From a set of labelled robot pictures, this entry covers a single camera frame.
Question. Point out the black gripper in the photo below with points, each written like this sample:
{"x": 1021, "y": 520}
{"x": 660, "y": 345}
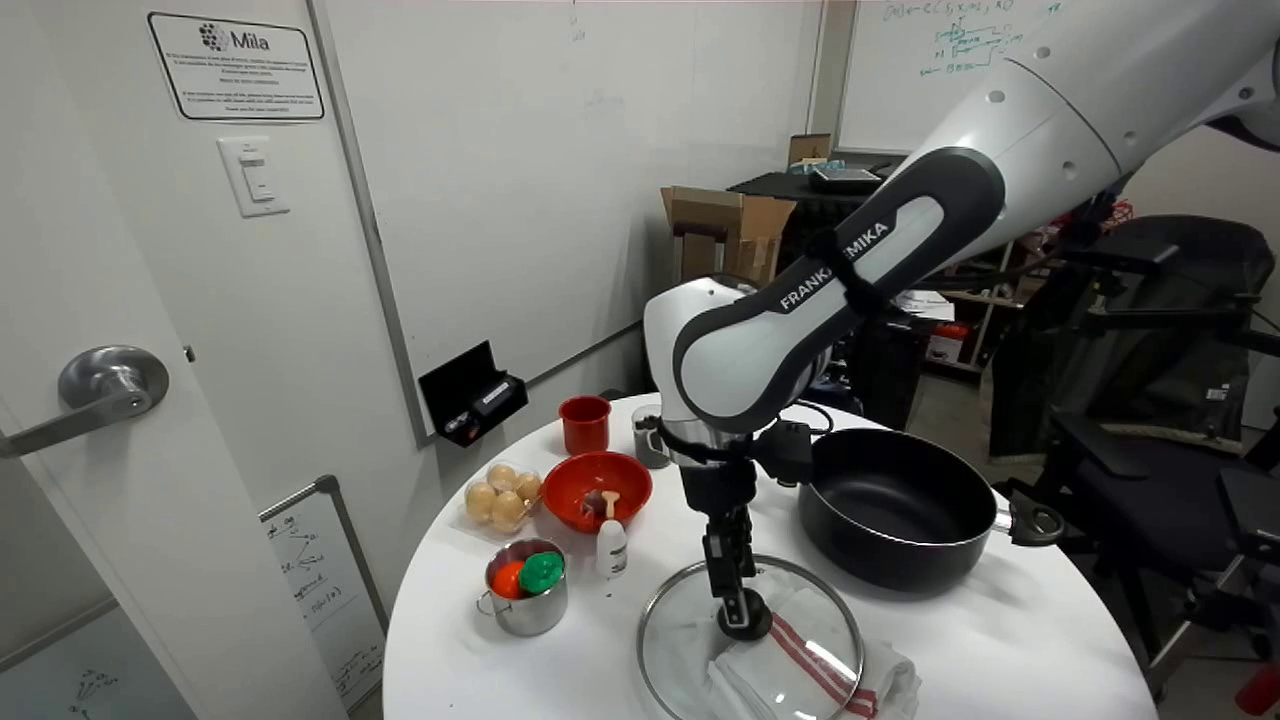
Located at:
{"x": 723, "y": 489}

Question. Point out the glass pot lid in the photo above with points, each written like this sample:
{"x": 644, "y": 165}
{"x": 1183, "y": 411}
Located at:
{"x": 683, "y": 630}

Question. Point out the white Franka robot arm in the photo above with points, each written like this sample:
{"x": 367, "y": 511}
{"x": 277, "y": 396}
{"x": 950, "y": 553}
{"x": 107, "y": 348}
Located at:
{"x": 1056, "y": 123}

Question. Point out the black cooking pot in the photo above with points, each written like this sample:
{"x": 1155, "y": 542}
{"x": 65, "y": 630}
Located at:
{"x": 895, "y": 511}

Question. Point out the white red-striped dish towel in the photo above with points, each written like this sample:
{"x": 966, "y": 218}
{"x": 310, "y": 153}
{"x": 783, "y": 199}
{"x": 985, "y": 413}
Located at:
{"x": 797, "y": 677}

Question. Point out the clear cup with dark contents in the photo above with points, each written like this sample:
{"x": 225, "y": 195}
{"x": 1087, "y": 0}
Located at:
{"x": 649, "y": 442}

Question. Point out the red plastic bowl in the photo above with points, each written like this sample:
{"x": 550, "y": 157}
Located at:
{"x": 596, "y": 487}

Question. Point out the red mug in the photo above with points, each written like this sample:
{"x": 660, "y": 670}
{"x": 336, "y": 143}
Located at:
{"x": 587, "y": 424}

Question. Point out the metal cup with colourful items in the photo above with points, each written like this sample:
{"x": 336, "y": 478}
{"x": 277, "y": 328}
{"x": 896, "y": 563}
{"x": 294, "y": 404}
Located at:
{"x": 527, "y": 584}

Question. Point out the pile of beige eggs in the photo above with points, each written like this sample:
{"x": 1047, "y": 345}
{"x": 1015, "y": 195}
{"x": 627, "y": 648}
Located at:
{"x": 501, "y": 497}

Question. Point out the cardboard box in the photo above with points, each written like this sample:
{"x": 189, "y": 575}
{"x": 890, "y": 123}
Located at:
{"x": 726, "y": 235}

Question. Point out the small whiteboard on floor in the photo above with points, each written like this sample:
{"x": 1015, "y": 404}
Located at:
{"x": 328, "y": 583}

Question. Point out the black office chair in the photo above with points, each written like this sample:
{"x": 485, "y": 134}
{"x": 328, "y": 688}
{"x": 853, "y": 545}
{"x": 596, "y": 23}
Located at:
{"x": 1129, "y": 377}

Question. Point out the wall whiteboard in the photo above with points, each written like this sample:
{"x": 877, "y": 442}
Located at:
{"x": 911, "y": 63}

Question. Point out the white light switch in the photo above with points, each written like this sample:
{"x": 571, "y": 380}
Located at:
{"x": 249, "y": 172}

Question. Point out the silver door lever handle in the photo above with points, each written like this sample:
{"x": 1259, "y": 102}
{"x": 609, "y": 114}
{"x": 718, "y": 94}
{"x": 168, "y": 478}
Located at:
{"x": 101, "y": 385}

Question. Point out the white wall poster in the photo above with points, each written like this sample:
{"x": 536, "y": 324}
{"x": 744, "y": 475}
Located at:
{"x": 238, "y": 68}

